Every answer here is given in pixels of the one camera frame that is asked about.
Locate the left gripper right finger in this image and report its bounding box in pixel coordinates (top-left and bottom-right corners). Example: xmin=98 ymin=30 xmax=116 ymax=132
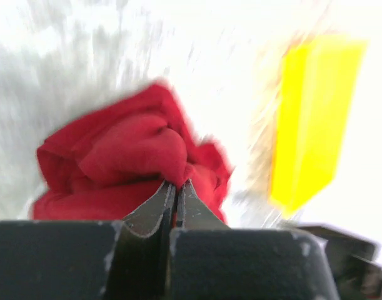
xmin=176 ymin=179 xmax=229 ymax=230

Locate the red t shirt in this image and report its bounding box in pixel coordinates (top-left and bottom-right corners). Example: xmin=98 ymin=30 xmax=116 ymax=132
xmin=32 ymin=83 xmax=231 ymax=220

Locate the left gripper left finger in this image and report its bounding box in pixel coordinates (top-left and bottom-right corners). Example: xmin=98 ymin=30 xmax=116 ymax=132
xmin=123 ymin=181 xmax=176 ymax=238

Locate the yellow plastic tray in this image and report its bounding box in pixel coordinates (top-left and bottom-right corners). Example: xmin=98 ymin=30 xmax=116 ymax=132
xmin=270 ymin=35 xmax=368 ymax=218

